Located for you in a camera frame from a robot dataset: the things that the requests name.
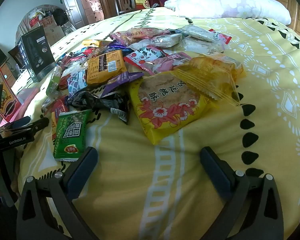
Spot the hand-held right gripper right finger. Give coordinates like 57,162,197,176
199,146,284,240

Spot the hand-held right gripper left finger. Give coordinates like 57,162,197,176
16,146,99,240

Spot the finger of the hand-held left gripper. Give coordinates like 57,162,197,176
5,117,50,137
0,116,31,131

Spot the pink flat box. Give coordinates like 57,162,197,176
0,87,40,128

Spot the small red snack packet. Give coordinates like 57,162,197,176
51,97,70,117

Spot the yellow patterned blanket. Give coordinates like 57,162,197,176
17,6,300,240

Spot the red orange gift box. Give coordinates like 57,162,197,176
0,66,23,120

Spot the green pea snack packet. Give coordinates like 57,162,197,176
52,109,93,162

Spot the clear green snack packet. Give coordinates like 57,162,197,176
46,65,63,97

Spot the purple white patterned packet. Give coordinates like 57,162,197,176
67,70,88,97

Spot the black snack packet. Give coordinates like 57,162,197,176
67,91,130,125

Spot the black product box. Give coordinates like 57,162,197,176
21,25,56,83

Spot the yellow floral pastry packet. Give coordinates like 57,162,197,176
129,71,213,145

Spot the orange snack packet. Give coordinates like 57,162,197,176
86,50,128,85

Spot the clear yellow snack packet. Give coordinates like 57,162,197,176
174,56,245,108

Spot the purple snack packet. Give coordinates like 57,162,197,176
100,71,143,98

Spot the grey rounded board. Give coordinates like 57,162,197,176
16,4,75,45

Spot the black bag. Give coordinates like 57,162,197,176
52,8,69,27

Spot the pink snack packet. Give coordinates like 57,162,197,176
142,52,192,75

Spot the clear white snack packet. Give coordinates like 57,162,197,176
151,34,184,48
182,39,225,54
175,25,215,43

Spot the cardboard box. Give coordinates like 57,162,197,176
79,0,94,25

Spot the white cherry print packet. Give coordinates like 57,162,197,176
124,45,169,68

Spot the white door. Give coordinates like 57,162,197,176
56,0,87,27

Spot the peach snack packet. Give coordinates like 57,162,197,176
117,27,170,45

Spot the wooden chair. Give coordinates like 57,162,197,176
111,0,138,15

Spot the red gold gift box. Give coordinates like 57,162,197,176
134,0,153,10

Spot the white floral pillow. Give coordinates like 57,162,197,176
164,0,292,25

